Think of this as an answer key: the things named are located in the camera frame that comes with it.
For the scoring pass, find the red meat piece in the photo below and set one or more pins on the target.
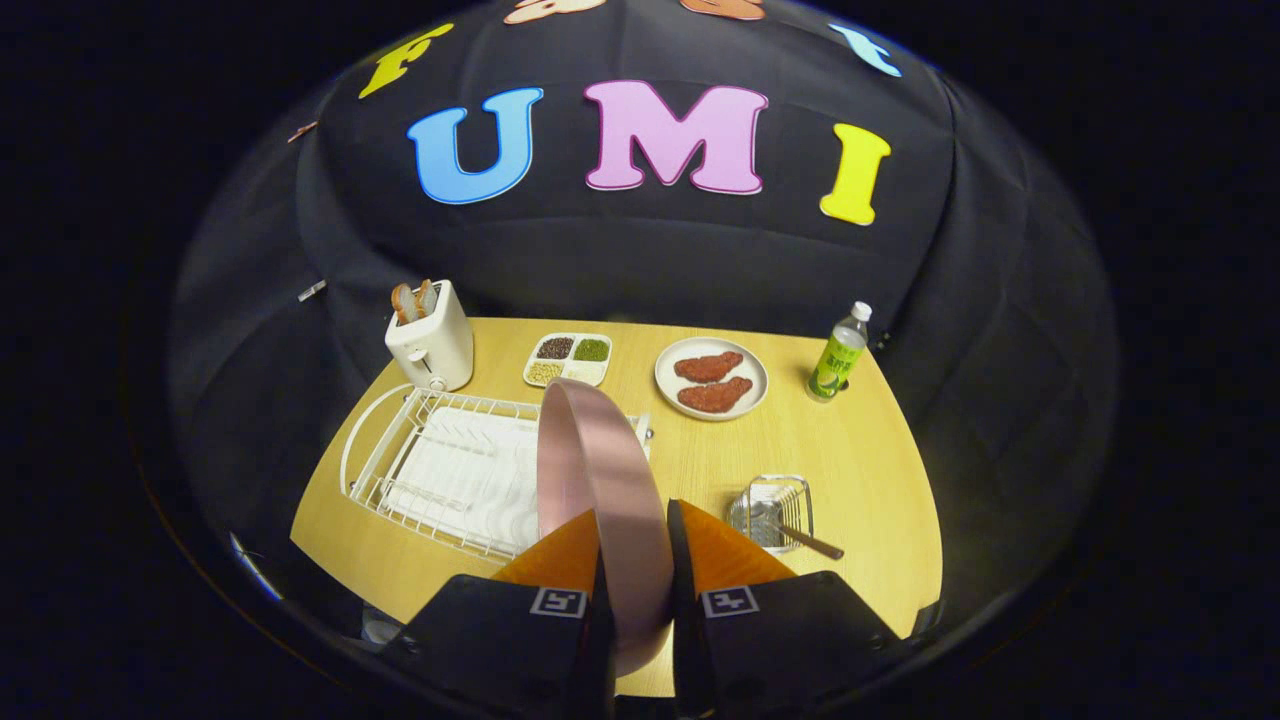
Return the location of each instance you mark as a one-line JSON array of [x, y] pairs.
[[715, 395], [708, 367]]

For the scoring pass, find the black backdrop cloth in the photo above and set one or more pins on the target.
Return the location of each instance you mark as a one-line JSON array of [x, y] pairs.
[[600, 260]]

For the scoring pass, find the white clip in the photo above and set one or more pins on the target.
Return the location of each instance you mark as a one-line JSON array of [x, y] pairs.
[[312, 291]]

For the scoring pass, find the pink plate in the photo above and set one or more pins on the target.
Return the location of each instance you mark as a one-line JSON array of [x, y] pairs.
[[600, 470]]

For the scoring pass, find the green-label plastic bottle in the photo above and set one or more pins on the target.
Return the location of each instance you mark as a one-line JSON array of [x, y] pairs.
[[835, 365]]

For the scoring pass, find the white toaster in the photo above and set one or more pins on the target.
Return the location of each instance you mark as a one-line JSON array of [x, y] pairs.
[[440, 350]]

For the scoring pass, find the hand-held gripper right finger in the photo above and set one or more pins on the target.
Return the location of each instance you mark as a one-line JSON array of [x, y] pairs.
[[780, 650]]

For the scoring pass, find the white plate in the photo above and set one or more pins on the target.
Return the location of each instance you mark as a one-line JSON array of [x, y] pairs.
[[758, 372]]

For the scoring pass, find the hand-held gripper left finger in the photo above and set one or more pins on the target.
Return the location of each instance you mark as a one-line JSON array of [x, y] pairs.
[[500, 650]]

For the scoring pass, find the toast slice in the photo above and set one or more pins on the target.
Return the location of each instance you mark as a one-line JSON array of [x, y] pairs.
[[427, 297], [404, 303]]

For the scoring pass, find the white divided seasoning tray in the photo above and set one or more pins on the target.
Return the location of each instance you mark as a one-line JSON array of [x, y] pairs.
[[568, 361]]

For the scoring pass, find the pink clip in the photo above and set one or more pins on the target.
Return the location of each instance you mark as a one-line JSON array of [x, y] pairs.
[[302, 132]]

